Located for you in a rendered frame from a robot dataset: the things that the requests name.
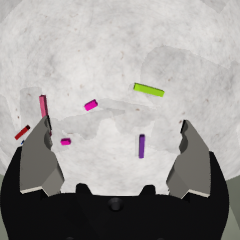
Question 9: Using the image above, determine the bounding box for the magenta rod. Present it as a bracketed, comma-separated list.
[60, 138, 71, 145]
[84, 99, 98, 111]

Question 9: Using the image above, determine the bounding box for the pink rod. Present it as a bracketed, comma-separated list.
[39, 95, 52, 137]

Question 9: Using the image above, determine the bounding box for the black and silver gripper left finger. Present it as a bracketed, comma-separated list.
[0, 116, 65, 240]

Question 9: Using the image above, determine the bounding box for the red rod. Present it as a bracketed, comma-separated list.
[14, 125, 30, 140]

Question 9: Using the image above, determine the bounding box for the purple rod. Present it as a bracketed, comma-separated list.
[139, 134, 145, 159]

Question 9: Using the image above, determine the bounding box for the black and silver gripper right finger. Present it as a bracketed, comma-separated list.
[166, 120, 229, 240]

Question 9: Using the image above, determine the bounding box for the lime green rod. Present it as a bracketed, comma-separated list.
[133, 83, 164, 97]

